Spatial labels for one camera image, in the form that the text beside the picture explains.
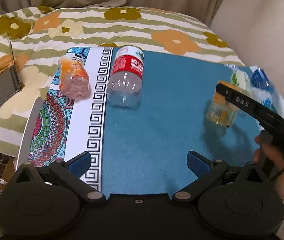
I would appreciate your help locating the white blue label plastic cup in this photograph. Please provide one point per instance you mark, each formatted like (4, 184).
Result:
(262, 96)

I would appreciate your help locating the floral striped bed quilt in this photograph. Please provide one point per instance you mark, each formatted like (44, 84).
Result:
(35, 38)

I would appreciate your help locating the person's right hand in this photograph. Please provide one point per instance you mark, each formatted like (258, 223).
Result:
(275, 155)

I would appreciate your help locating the grey laptop on bed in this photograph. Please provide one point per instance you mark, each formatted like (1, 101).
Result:
(9, 79)

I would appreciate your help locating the red label clear plastic cup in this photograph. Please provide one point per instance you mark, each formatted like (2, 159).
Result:
(126, 79)

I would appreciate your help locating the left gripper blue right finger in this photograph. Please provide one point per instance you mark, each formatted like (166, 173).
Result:
(207, 173)

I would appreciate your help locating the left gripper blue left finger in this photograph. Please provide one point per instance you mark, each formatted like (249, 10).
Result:
(70, 172)

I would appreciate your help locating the teal patterned table mat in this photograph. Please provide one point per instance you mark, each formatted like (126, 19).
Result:
(141, 150)

